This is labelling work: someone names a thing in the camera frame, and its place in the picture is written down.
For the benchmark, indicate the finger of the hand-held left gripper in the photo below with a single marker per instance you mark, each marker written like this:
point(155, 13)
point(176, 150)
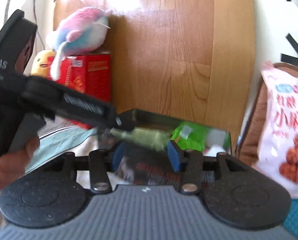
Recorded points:
point(88, 105)

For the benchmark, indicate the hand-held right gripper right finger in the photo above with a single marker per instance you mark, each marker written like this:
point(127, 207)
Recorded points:
point(174, 159)

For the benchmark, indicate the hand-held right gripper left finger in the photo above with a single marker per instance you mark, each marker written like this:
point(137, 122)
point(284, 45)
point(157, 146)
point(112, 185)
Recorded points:
point(118, 155)

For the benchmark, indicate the bright green snack packet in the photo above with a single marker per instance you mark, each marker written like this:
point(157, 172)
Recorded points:
point(194, 138)

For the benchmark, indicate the pale green snack packet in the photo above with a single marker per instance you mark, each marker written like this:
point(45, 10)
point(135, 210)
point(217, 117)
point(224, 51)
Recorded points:
point(146, 137)

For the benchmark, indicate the metal storage box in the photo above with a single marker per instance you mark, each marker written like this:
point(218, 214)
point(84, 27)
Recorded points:
point(151, 116)

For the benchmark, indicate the person's left hand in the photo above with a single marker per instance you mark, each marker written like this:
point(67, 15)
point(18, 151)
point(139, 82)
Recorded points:
point(13, 167)

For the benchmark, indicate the dark printed snack packet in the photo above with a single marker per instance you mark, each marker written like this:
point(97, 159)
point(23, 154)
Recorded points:
point(151, 170)

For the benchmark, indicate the red cardboard box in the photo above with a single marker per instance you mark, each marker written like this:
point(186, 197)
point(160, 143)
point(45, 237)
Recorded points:
point(96, 75)

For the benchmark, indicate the yellow plush toy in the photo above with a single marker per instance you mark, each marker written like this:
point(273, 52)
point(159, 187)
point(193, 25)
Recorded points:
point(41, 62)

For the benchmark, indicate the pale teal sheet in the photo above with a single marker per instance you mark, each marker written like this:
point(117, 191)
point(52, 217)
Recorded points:
point(63, 140)

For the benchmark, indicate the pink and blue plush toy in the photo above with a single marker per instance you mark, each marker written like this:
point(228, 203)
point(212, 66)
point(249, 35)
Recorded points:
point(83, 32)

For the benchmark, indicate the large pink snack bag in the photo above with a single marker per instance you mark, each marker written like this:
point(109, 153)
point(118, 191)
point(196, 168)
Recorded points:
point(284, 130)

